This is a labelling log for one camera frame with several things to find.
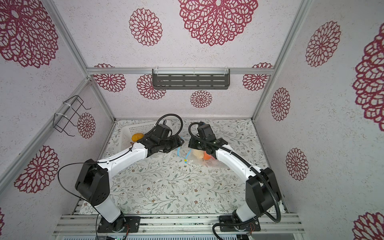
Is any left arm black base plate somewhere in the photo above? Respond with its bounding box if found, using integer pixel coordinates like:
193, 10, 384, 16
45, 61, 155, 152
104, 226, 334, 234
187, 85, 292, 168
97, 217, 141, 234

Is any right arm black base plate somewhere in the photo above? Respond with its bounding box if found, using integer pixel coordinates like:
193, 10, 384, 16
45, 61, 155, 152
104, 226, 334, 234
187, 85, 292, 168
219, 215, 261, 233

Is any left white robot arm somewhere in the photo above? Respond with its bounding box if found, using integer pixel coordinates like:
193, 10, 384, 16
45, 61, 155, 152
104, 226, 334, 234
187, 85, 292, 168
75, 124, 185, 224

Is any orange toy fruit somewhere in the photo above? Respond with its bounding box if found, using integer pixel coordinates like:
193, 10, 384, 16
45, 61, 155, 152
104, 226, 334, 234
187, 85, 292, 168
203, 152, 214, 161

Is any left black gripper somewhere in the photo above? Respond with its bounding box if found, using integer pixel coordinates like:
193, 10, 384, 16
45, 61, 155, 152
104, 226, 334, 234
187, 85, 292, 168
160, 134, 185, 154

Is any black wire wall rack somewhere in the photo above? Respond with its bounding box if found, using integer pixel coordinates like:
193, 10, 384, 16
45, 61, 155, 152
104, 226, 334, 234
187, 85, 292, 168
52, 95, 91, 137

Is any yellow toy potato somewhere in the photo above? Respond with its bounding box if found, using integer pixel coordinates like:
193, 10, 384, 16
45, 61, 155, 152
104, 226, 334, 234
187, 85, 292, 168
131, 133, 144, 143

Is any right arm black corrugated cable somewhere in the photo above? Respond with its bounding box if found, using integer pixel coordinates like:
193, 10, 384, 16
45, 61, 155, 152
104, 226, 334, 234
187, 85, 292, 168
188, 121, 282, 240

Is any clear zip top bag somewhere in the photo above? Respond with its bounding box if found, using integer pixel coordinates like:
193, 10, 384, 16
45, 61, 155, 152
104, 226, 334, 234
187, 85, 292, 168
177, 147, 227, 169

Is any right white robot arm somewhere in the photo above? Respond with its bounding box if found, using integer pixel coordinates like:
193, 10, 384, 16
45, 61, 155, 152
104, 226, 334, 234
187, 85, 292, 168
188, 122, 282, 223

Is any grey slotted wall shelf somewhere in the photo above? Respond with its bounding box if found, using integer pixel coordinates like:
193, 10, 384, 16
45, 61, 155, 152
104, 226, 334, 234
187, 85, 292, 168
152, 69, 231, 90

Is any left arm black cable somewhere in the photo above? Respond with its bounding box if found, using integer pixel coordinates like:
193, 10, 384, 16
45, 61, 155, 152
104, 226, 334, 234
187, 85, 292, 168
57, 113, 184, 240

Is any white perforated plastic basket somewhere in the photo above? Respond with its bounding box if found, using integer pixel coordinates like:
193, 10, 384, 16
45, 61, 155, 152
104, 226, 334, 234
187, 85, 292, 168
118, 121, 156, 152

